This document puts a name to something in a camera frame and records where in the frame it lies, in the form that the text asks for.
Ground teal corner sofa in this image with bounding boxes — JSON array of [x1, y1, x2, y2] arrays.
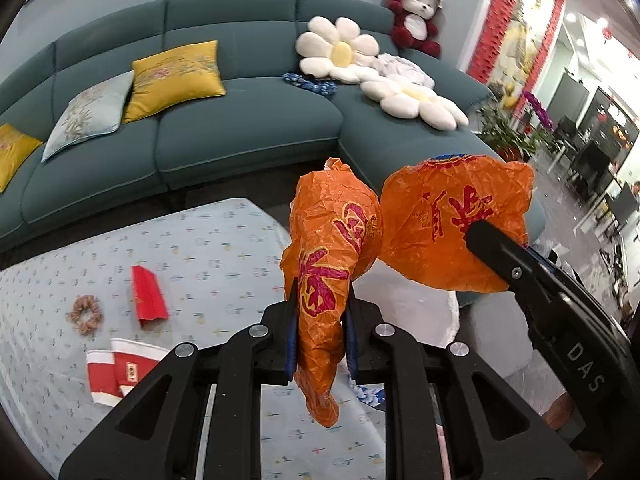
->
[[0, 0, 546, 306]]

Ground red paper wall decoration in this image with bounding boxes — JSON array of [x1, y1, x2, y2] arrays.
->
[[467, 0, 568, 83]]

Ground blue patterned cloth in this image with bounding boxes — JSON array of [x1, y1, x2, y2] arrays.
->
[[281, 71, 337, 97]]

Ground red bear plush toy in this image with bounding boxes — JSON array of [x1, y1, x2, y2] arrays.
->
[[386, 0, 444, 58]]

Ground purple orchid plant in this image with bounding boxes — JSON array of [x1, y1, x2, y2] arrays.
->
[[522, 91, 556, 131]]

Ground small yellow embroidered cushion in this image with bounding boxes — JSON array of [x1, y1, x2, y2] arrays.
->
[[0, 122, 45, 193]]

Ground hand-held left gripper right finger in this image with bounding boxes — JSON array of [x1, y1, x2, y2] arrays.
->
[[345, 292, 588, 480]]

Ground crumpled white cloth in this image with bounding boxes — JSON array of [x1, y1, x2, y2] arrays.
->
[[376, 53, 436, 88]]

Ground green potted plant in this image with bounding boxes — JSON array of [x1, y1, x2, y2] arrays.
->
[[477, 102, 551, 161]]

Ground red paper envelope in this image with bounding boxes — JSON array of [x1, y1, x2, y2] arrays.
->
[[131, 266, 169, 322]]

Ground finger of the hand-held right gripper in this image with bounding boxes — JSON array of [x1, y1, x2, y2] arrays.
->
[[465, 220, 566, 311]]

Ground light blue embroidered cushion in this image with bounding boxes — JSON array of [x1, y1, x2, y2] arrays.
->
[[41, 70, 136, 163]]

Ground black office chair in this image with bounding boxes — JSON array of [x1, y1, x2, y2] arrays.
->
[[570, 145, 613, 196]]

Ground large yellow embroidered cushion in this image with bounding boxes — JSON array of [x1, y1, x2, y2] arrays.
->
[[122, 40, 226, 123]]

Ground floral light blue tablecloth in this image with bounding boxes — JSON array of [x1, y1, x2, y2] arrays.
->
[[0, 197, 401, 480]]

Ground orange plastic bag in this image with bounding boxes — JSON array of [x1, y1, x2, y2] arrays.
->
[[280, 154, 536, 428]]

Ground white flower pillow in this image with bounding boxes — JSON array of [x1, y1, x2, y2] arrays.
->
[[295, 16, 382, 83], [360, 74, 470, 132]]

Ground brown scrunchie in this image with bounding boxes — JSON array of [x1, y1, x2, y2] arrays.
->
[[70, 295, 102, 335]]

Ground red paper cup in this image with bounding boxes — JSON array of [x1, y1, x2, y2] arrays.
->
[[85, 349, 121, 405], [110, 338, 168, 398]]

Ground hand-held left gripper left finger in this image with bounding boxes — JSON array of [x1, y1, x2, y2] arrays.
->
[[57, 297, 298, 480]]

